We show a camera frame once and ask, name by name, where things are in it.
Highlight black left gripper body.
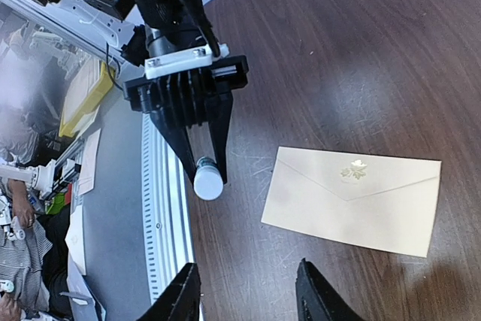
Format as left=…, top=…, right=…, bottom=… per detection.
left=123, top=56, right=249, bottom=113

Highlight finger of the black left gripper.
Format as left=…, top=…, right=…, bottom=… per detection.
left=150, top=111, right=196, bottom=174
left=207, top=91, right=233, bottom=184

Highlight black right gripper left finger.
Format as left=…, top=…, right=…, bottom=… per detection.
left=138, top=262, right=200, bottom=321

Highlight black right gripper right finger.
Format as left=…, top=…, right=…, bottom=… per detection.
left=295, top=259, right=363, bottom=321

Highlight green white glue stick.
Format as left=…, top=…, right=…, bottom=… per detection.
left=193, top=156, right=224, bottom=201

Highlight tan paper envelope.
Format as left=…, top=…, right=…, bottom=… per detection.
left=262, top=147, right=441, bottom=257

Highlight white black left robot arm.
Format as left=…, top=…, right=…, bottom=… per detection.
left=32, top=0, right=249, bottom=180

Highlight yellow plastic bin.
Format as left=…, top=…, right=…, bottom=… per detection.
left=59, top=58, right=115, bottom=138

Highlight person in striped shirt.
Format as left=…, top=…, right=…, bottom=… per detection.
left=1, top=179, right=72, bottom=320

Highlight aluminium front frame rail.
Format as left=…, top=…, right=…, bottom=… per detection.
left=141, top=114, right=195, bottom=303

